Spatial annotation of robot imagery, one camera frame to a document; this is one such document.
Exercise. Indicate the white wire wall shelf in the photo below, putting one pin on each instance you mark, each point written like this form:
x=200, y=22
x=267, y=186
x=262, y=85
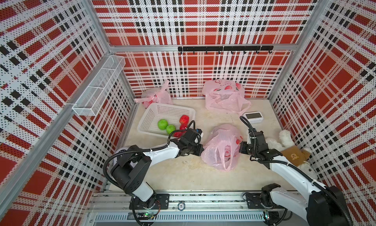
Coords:
x=105, y=75

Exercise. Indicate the black hook rail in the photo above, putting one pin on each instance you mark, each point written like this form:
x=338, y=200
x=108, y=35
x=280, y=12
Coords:
x=251, y=48

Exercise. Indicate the green apple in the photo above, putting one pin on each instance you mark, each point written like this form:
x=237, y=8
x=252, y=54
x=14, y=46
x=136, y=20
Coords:
x=162, y=124
x=170, y=128

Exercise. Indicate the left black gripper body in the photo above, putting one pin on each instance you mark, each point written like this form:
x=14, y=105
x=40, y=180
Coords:
x=194, y=149

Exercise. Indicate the white plush teddy bear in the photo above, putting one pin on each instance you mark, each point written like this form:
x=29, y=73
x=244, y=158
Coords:
x=297, y=156

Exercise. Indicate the pink plastic bag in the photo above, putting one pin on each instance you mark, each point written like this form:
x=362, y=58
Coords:
x=155, y=95
x=222, y=149
x=225, y=96

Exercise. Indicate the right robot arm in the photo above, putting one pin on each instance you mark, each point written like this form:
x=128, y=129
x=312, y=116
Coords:
x=316, y=203

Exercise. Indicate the red apple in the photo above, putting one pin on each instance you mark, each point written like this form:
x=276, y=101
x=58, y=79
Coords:
x=183, y=126
x=184, y=120
x=177, y=134

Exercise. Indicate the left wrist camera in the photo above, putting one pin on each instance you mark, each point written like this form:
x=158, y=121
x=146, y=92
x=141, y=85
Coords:
x=200, y=132

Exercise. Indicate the white digital clock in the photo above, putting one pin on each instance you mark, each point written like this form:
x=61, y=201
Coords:
x=253, y=117

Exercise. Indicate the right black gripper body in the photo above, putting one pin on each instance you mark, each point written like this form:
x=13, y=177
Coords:
x=246, y=149

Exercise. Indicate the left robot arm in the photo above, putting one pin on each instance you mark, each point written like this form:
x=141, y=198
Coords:
x=127, y=168

